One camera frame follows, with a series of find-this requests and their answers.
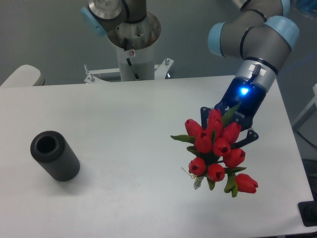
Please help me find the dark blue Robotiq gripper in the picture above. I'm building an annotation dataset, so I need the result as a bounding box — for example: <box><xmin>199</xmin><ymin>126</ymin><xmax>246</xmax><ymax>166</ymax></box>
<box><xmin>200</xmin><ymin>77</ymin><xmax>266</xmax><ymax>149</ymax></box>

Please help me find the red tulip bouquet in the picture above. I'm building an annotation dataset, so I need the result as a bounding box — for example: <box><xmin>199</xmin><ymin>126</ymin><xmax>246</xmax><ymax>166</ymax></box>
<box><xmin>172</xmin><ymin>108</ymin><xmax>258</xmax><ymax>197</ymax></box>

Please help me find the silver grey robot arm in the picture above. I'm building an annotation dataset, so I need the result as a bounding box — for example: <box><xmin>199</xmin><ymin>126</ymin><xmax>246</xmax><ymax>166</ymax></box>
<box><xmin>81</xmin><ymin>0</ymin><xmax>299</xmax><ymax>148</ymax></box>

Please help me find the black device at table edge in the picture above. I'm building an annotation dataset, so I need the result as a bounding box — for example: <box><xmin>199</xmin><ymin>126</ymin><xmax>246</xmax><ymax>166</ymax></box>
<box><xmin>298</xmin><ymin>201</ymin><xmax>317</xmax><ymax>227</ymax></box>

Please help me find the black ribbed cylindrical vase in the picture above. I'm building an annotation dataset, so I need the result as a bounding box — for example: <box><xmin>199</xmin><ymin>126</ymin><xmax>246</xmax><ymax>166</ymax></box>
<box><xmin>30</xmin><ymin>131</ymin><xmax>80</xmax><ymax>181</ymax></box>

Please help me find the beige chair backrest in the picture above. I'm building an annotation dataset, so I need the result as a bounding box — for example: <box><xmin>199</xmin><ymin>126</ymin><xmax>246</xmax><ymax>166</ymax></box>
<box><xmin>0</xmin><ymin>64</ymin><xmax>45</xmax><ymax>88</ymax></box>

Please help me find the white metal base frame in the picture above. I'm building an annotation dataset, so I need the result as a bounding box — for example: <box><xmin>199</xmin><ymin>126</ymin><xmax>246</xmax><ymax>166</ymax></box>
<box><xmin>84</xmin><ymin>58</ymin><xmax>174</xmax><ymax>84</ymax></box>

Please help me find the white table leg frame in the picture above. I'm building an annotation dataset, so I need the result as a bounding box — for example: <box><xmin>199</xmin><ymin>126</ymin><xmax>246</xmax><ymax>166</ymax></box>
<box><xmin>291</xmin><ymin>84</ymin><xmax>317</xmax><ymax>130</ymax></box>

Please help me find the black cable on pedestal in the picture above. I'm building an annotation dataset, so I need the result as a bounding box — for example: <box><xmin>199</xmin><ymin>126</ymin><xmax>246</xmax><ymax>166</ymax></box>
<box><xmin>123</xmin><ymin>37</ymin><xmax>141</xmax><ymax>81</ymax></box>

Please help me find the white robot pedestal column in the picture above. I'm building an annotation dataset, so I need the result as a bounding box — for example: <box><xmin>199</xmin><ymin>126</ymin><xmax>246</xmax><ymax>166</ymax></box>
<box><xmin>107</xmin><ymin>12</ymin><xmax>161</xmax><ymax>72</ymax></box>

